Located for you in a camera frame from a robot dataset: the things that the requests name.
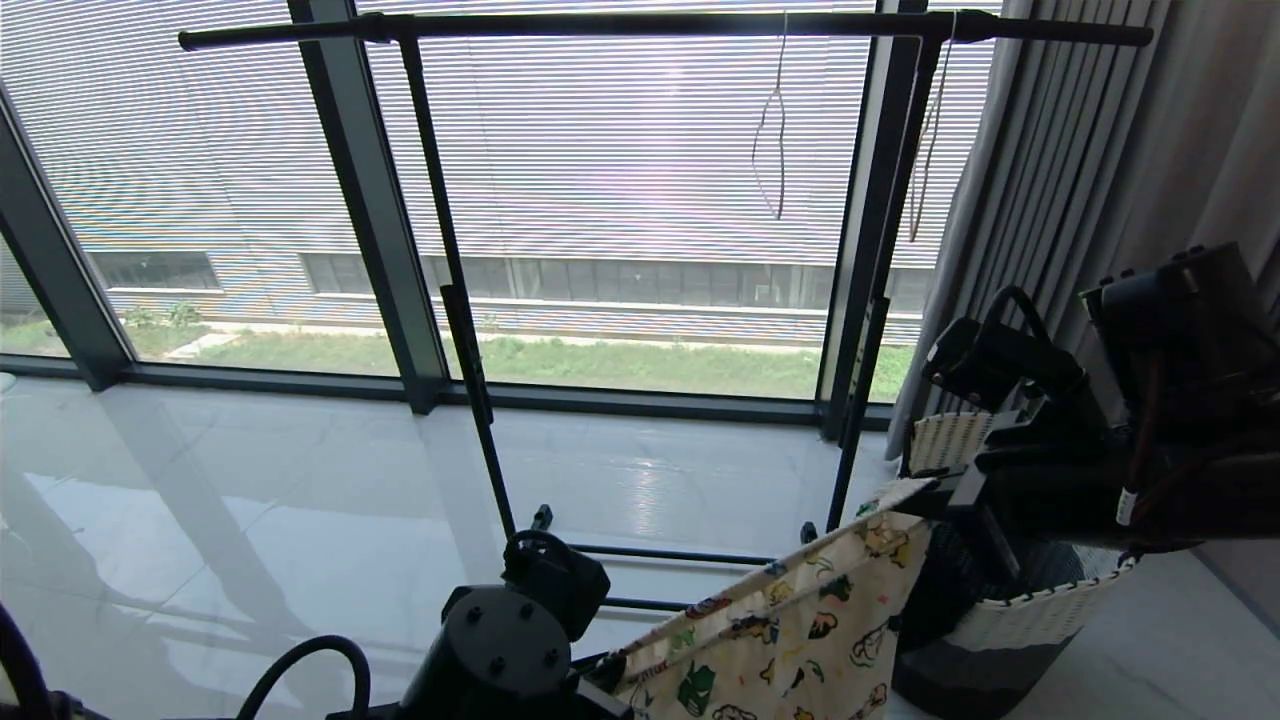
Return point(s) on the white laundry basket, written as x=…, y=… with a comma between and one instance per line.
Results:
x=1030, y=620

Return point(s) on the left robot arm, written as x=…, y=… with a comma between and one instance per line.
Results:
x=490, y=650

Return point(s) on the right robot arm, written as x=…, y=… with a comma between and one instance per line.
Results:
x=1200, y=330

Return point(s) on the pink clothes hanger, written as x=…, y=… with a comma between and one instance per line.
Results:
x=783, y=60
x=927, y=150

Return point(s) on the cream printed garment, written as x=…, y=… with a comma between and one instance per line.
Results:
x=800, y=640

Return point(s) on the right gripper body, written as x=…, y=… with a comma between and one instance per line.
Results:
x=1060, y=490

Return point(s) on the window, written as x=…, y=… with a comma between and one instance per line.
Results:
x=370, y=200

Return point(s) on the brown curtain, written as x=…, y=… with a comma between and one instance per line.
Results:
x=1080, y=150

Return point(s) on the black clothes rack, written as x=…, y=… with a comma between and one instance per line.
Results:
x=650, y=25

